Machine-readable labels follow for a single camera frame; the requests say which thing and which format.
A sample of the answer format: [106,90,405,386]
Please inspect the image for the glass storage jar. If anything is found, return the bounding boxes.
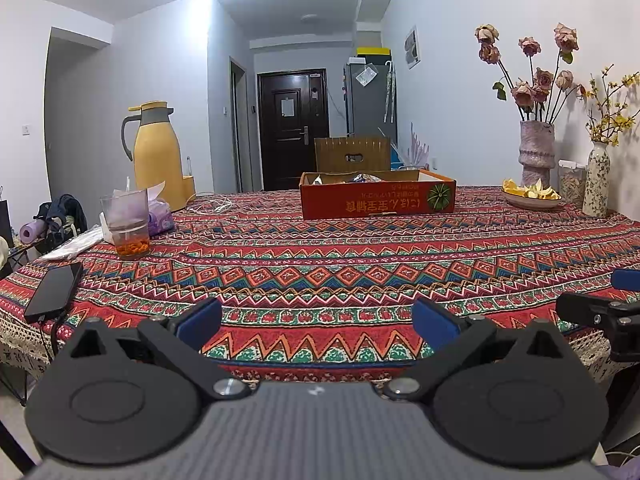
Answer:
[558,160,587,208]

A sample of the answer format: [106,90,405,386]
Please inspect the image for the dark entrance door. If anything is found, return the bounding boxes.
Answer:
[256,69,328,192]

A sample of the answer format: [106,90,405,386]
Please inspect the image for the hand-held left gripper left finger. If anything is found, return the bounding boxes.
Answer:
[62,297,251,401]

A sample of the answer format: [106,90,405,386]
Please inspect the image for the purple yoga mat roll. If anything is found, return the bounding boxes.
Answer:
[19,220,51,243]

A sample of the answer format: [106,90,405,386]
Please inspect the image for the bowl of yellow chips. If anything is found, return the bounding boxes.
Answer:
[501,190,565,211]

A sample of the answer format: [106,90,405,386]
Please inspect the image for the wall picture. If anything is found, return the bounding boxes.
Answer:
[404,25,420,70]

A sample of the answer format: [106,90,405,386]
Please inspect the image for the yellow thermos jug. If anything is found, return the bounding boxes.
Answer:
[121,101,188,213]

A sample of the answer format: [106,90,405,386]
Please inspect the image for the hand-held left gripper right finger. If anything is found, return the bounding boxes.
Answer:
[382,299,573,403]

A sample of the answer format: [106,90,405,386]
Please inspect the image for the purple tissue pack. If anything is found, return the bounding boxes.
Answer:
[112,182,177,237]

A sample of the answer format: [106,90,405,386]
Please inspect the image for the yellow and black box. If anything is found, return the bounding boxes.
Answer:
[356,46,393,64]

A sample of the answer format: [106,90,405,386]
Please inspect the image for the grey refrigerator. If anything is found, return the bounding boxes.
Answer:
[342,62,398,143]

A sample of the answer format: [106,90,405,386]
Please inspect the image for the brown cardboard box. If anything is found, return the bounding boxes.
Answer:
[314,136,391,174]

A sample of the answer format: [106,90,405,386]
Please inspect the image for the floral white vase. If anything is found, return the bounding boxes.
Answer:
[581,141,612,218]

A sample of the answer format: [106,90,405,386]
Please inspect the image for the yellow flower branches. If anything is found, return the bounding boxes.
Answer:
[582,64,640,147]

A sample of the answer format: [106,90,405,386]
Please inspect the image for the black phone cable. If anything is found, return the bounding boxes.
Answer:
[47,310,68,366]

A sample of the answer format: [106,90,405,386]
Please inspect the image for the clear glass cup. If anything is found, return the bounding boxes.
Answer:
[100,191,151,260]

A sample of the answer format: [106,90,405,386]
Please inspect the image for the dark clothing bundle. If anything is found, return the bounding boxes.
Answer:
[37,194,88,253]

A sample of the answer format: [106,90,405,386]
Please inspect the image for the dried pink rose bouquet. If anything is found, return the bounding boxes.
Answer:
[474,22,587,123]

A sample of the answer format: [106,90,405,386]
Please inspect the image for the side room door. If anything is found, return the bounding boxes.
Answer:
[230,56,251,193]

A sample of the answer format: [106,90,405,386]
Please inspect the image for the purple plant decoration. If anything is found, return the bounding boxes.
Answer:
[407,122,431,168]

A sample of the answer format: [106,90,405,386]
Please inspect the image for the white cable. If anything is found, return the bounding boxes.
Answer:
[187,192,233,213]

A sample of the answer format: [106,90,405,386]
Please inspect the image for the black paper bag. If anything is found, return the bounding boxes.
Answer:
[0,199,13,248]

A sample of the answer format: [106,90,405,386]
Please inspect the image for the pile of snack packets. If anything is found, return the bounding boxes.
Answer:
[311,172,401,185]

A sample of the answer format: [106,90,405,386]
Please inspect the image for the pink ceramic vase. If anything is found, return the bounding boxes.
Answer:
[517,120,556,188]

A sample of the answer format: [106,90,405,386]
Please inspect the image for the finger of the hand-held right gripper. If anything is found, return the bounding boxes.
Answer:
[611,269,640,291]
[556,292,640,332]

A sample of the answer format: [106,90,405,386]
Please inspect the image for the orange peels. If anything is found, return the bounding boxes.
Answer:
[502,178,561,200]

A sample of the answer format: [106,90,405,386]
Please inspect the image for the black smartphone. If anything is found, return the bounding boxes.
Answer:
[23,262,84,324]

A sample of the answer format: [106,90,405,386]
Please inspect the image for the hanging white umbrella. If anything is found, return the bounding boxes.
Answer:
[383,60,396,122]

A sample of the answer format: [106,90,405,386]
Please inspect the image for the patterned red tablecloth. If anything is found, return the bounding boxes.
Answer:
[0,185,640,391]

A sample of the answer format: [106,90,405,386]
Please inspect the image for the red cardboard box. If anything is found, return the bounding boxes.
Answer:
[299,169,457,220]

